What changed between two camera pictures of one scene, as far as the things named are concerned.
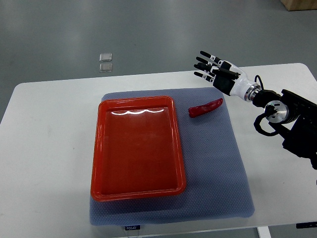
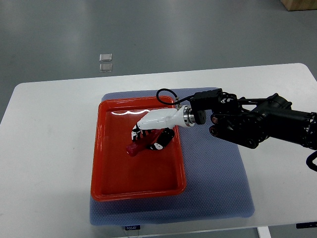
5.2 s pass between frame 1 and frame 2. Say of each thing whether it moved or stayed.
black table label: stayed
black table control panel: stayed
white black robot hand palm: moved
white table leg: stayed
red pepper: moved
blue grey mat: stayed
